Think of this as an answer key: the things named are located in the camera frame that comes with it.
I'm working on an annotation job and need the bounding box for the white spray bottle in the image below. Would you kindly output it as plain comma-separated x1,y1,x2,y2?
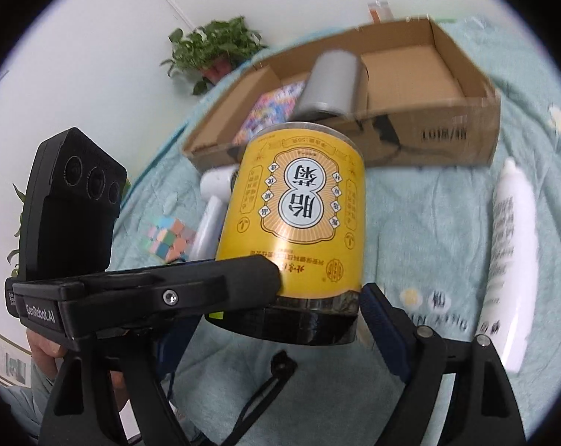
476,157,538,374

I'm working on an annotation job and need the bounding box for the white hair dryer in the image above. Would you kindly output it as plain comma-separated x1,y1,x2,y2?
188,164,239,261

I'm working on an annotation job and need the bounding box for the yellow black tea canister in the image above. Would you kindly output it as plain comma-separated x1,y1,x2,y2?
208,122,365,346

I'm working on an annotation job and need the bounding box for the silver metal tin can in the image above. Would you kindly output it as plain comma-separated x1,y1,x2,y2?
291,49,368,122

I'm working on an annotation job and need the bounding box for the pastel rubik cube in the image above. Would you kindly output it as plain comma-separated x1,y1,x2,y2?
142,216,196,264

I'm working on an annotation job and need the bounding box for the person left hand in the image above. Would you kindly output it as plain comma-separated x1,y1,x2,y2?
26,331,129,412

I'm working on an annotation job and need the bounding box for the teal quilted blanket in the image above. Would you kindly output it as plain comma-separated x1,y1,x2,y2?
109,17,561,445

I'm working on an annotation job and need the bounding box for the potted plant red pot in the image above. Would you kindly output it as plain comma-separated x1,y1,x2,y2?
160,15,266,96

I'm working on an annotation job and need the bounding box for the brown cardboard box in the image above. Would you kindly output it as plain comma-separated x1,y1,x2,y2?
181,17,500,171

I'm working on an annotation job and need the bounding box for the small glass jar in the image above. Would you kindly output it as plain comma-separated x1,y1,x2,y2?
368,0,394,23

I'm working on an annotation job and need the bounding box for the black cable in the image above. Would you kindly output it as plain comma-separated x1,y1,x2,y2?
158,338,203,446

